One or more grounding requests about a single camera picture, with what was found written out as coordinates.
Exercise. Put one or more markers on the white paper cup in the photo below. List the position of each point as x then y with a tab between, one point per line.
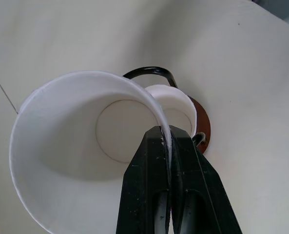
61	136
176	102

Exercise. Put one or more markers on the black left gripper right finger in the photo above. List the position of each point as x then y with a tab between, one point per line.
202	190

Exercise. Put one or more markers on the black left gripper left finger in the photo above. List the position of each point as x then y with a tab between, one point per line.
139	185

